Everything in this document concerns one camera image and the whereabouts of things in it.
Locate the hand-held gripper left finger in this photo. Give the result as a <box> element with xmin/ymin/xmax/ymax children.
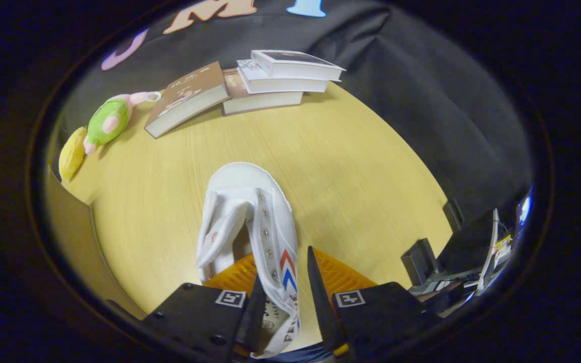
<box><xmin>142</xmin><ymin>253</ymin><xmax>268</xmax><ymax>362</ymax></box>

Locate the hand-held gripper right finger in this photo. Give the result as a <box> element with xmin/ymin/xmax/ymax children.
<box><xmin>307</xmin><ymin>246</ymin><xmax>442</xmax><ymax>359</ymax></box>

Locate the white canvas shoe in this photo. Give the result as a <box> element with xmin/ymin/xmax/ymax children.
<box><xmin>196</xmin><ymin>162</ymin><xmax>302</xmax><ymax>359</ymax></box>

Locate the beige fabric storage box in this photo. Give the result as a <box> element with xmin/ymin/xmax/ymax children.
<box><xmin>43</xmin><ymin>166</ymin><xmax>147</xmax><ymax>321</ymax></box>

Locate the black table clamp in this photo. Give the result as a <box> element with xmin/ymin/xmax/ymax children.
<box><xmin>400</xmin><ymin>238</ymin><xmax>441</xmax><ymax>286</ymax></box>
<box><xmin>442</xmin><ymin>199</ymin><xmax>465</xmax><ymax>232</ymax></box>

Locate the thin book brown cover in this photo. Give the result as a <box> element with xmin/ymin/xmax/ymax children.
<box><xmin>221</xmin><ymin>68</ymin><xmax>305</xmax><ymax>116</ymax></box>

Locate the yellow plush toy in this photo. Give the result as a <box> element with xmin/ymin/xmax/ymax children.
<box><xmin>59</xmin><ymin>126</ymin><xmax>88</xmax><ymax>182</ymax></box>

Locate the green plush toy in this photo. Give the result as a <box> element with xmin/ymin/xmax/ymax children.
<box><xmin>83</xmin><ymin>91</ymin><xmax>162</xmax><ymax>156</ymax></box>

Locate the black backdrop cloth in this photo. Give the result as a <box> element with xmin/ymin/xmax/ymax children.
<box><xmin>53</xmin><ymin>0</ymin><xmax>533</xmax><ymax>237</ymax></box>

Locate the glowing blue screen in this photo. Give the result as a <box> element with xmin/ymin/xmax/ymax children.
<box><xmin>516</xmin><ymin>188</ymin><xmax>534</xmax><ymax>227</ymax></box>

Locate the white book dark cover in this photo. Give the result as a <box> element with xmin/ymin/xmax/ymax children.
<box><xmin>251</xmin><ymin>49</ymin><xmax>346</xmax><ymax>82</ymax></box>

